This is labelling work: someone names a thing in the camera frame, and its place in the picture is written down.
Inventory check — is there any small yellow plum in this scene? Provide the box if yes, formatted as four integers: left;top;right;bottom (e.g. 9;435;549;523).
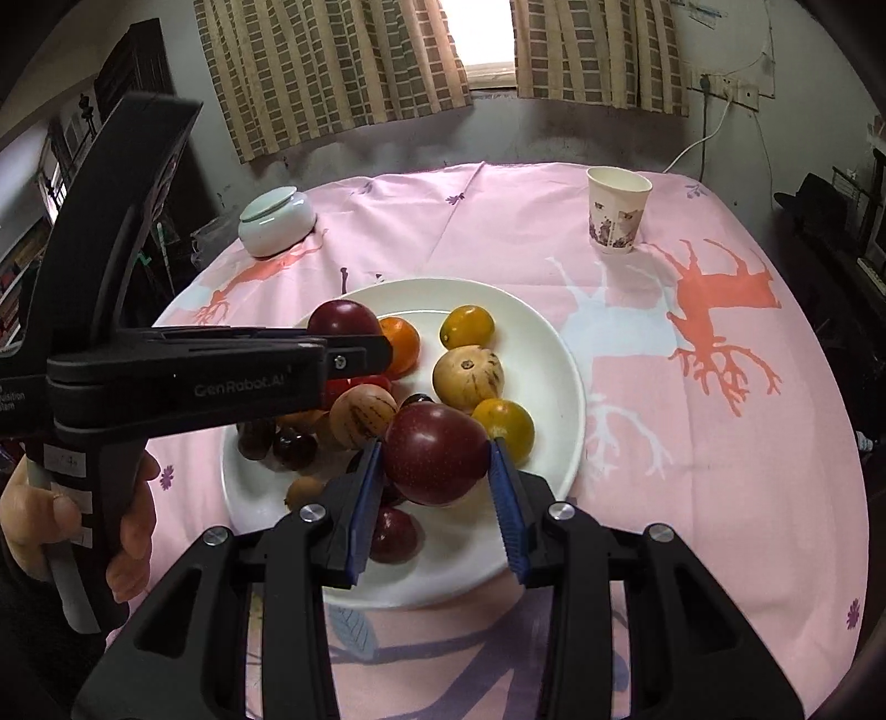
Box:
286;476;326;510

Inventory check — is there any large dark red plum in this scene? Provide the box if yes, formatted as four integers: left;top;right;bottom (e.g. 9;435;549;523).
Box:
306;299;385;340
383;403;491;505

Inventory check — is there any clear plastic bag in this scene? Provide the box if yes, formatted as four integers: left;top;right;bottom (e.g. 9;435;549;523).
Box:
190;214;240;268

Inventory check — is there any white oval plate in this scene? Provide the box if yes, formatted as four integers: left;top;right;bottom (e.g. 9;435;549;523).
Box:
220;278;588;610

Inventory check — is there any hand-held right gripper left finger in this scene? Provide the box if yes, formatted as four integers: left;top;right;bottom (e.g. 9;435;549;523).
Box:
73;439;385;720

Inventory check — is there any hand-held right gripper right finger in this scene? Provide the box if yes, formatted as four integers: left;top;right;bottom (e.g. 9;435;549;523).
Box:
488;439;821;720

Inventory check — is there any wide checked beige curtain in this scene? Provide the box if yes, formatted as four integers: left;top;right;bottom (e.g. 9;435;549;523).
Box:
194;0;475;163

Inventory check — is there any orange yellow tomato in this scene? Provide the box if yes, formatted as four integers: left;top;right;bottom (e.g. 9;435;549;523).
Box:
472;399;535;464

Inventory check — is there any narrow checked beige curtain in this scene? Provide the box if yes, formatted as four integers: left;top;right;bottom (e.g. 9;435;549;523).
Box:
508;0;693;119

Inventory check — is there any printed paper cup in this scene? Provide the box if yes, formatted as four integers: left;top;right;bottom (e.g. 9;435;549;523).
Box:
586;166;653;256

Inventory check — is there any striped tan pepino melon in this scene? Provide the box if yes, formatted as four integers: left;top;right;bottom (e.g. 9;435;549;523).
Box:
433;344;505;409
329;388;399;440

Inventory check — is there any black hat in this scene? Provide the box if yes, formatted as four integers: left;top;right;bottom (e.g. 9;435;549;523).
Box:
774;173;859;233

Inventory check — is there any person's left hand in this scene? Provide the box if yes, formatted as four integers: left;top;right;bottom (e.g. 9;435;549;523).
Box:
0;450;160;603

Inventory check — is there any white wall power strip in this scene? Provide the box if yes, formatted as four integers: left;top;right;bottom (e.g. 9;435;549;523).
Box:
692;73;763;108

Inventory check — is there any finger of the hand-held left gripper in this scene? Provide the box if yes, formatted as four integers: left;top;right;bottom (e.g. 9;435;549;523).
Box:
142;327;393;409

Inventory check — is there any bright window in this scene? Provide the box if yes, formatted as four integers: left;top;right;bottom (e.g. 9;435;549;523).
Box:
439;0;517;91

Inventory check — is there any yellow green tomato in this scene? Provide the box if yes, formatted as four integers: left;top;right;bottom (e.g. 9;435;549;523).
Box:
441;305;496;349

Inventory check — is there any pale ceramic lidded jar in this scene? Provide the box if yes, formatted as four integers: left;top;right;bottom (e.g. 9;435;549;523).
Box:
237;188;317;259

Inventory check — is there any small red tomato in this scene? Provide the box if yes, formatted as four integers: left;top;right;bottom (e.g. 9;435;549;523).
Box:
325;374;392;403

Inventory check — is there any white power cable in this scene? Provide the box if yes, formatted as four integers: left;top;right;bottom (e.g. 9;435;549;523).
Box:
661;90;735;174

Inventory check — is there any pink printed tablecloth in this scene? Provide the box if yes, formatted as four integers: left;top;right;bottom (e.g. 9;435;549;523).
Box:
121;161;869;720

